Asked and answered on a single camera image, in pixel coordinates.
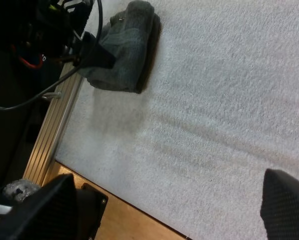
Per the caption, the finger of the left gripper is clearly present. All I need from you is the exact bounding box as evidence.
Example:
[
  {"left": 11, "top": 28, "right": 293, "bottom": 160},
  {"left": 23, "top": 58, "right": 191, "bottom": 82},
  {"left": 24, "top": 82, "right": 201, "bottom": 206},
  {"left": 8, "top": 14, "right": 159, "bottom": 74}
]
[{"left": 77, "top": 31, "right": 117, "bottom": 70}]

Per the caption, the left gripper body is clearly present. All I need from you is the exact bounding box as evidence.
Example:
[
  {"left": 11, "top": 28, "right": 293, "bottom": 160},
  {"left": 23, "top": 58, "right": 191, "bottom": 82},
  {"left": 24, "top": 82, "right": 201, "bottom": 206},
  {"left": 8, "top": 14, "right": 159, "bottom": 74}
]
[{"left": 0, "top": 0, "right": 95, "bottom": 70}]

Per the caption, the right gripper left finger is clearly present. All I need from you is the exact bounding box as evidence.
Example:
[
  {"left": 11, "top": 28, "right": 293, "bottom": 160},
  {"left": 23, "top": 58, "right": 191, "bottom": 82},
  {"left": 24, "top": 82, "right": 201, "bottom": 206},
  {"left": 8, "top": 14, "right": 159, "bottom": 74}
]
[{"left": 0, "top": 173, "right": 78, "bottom": 240}]

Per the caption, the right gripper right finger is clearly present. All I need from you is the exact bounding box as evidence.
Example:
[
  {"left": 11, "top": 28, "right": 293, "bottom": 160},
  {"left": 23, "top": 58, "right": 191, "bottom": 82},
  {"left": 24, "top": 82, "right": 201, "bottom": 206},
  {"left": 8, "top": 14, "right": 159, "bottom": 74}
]
[{"left": 259, "top": 168, "right": 299, "bottom": 240}]

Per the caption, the grey-green towel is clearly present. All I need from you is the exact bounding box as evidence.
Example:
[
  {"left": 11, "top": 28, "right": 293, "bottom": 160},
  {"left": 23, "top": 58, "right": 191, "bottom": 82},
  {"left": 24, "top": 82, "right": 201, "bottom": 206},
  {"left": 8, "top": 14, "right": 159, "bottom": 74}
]
[
  {"left": 99, "top": 0, "right": 163, "bottom": 93},
  {"left": 85, "top": 66, "right": 144, "bottom": 95}
]

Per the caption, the folded grey-green towel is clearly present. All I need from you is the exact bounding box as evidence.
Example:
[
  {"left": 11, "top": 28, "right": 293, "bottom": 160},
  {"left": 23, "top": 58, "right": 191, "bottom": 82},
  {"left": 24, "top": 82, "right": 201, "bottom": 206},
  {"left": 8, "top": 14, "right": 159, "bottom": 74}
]
[{"left": 85, "top": 66, "right": 144, "bottom": 95}]

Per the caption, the black mounting bracket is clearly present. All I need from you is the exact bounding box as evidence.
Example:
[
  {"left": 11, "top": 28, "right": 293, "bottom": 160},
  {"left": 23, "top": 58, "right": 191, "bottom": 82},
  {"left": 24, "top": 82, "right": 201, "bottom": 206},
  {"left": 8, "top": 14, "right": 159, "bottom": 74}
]
[{"left": 75, "top": 182, "right": 110, "bottom": 240}]

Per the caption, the ribbed aluminium rail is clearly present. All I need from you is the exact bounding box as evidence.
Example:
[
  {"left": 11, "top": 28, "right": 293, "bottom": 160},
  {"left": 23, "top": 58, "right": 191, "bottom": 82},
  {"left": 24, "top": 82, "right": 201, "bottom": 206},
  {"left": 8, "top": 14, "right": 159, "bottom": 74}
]
[{"left": 21, "top": 61, "right": 87, "bottom": 187}]

